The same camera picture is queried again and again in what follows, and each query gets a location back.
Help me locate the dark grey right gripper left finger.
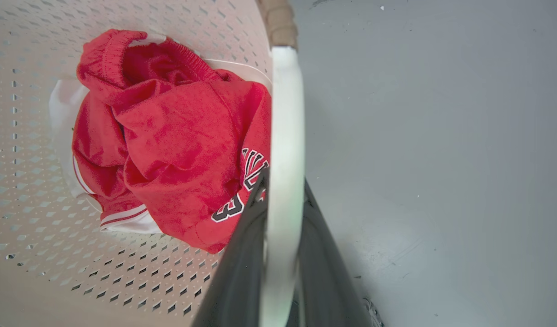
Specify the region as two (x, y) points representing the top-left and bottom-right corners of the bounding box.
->
(191, 169), (269, 327)

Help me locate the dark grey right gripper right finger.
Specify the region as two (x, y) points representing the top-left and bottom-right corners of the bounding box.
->
(286, 178), (373, 327)

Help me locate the white perforated plastic laundry basket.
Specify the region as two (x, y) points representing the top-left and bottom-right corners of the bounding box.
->
(0, 0), (306, 327)

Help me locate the red basketball jersey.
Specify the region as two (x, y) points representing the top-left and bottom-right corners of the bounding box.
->
(72, 29), (272, 254)

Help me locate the tan rope basket handle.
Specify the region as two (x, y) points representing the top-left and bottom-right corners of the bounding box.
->
(259, 0), (299, 50)

